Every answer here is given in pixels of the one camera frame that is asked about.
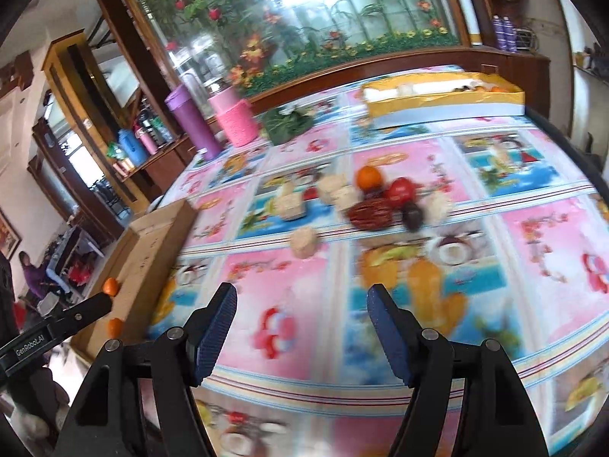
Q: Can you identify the white foam padding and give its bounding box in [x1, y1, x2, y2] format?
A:
[381, 83, 453, 97]

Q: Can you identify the brown sofa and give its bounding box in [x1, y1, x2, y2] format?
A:
[0, 366, 72, 443]

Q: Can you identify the blue thermos jug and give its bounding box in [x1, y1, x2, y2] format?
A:
[117, 128, 149, 165]

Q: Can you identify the pink knit-covered flask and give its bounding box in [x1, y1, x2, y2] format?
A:
[208, 86, 260, 148]

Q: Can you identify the wooden side cabinet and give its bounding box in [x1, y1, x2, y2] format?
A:
[471, 48, 553, 110]

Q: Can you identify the dark purple plum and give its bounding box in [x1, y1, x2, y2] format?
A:
[402, 202, 425, 232]

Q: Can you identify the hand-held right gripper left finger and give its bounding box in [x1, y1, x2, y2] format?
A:
[54, 282, 238, 457]

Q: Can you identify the bamboo flower glass panel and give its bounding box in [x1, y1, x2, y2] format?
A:
[107, 0, 472, 101]

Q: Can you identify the dark dining chair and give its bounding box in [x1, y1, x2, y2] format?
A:
[92, 178, 129, 220]

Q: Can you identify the cardboard tray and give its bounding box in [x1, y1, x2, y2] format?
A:
[71, 198, 198, 363]

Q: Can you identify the wooden sideboard cabinet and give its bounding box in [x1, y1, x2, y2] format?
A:
[121, 133, 201, 201]

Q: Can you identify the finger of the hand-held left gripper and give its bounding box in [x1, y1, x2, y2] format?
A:
[0, 292, 114, 378]

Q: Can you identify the large wrinkled red date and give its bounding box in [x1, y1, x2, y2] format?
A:
[347, 200, 395, 230]

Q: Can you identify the yellow cardboard box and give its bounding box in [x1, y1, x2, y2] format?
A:
[362, 71, 526, 129]

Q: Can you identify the red tomato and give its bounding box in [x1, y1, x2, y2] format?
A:
[384, 177, 416, 205]

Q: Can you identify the large orange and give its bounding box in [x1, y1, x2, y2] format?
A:
[355, 166, 384, 190]

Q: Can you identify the framed wall picture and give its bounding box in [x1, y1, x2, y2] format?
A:
[0, 209, 22, 260]

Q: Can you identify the tall wooden display cabinet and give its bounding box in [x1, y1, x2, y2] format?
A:
[42, 29, 158, 201]

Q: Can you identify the pink bottle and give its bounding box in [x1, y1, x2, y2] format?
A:
[136, 124, 159, 155]

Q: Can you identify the white foam-wrapped fruit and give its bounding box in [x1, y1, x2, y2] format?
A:
[276, 193, 306, 222]
[333, 187, 360, 211]
[316, 174, 343, 201]
[425, 193, 454, 224]
[290, 227, 317, 260]

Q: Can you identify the purple thermos bottle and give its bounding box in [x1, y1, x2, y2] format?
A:
[164, 83, 224, 161]

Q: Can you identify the side table with cloth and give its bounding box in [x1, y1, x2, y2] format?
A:
[45, 226, 103, 291]

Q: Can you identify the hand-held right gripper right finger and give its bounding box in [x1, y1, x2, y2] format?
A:
[366, 283, 555, 457]

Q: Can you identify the fruit printed tablecloth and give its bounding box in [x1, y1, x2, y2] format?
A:
[145, 64, 609, 457]

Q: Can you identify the green leaf bundle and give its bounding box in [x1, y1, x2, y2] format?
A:
[261, 106, 315, 146]

